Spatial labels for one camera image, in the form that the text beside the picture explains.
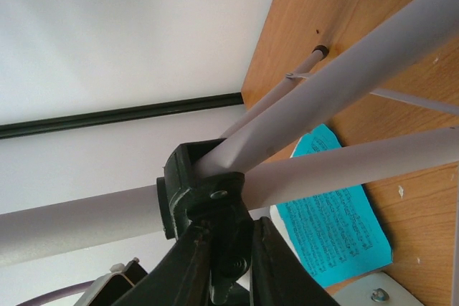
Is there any white sheet music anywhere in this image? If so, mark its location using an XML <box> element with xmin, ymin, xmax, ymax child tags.
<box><xmin>270</xmin><ymin>206</ymin><xmax>288</xmax><ymax>236</ymax></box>

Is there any white music stand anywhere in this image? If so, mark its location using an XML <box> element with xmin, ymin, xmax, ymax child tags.
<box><xmin>1</xmin><ymin>0</ymin><xmax>458</xmax><ymax>305</ymax></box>

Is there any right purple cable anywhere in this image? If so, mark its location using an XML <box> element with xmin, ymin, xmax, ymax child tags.
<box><xmin>14</xmin><ymin>282</ymin><xmax>90</xmax><ymax>306</ymax></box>

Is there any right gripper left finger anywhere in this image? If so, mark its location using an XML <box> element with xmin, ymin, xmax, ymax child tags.
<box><xmin>115</xmin><ymin>221</ymin><xmax>212</xmax><ymax>306</ymax></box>

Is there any blue sheet music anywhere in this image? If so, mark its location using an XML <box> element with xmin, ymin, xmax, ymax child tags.
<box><xmin>275</xmin><ymin>123</ymin><xmax>394</xmax><ymax>289</ymax></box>

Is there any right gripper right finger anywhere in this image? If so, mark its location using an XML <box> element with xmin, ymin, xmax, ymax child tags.
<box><xmin>250</xmin><ymin>217</ymin><xmax>338</xmax><ymax>306</ymax></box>

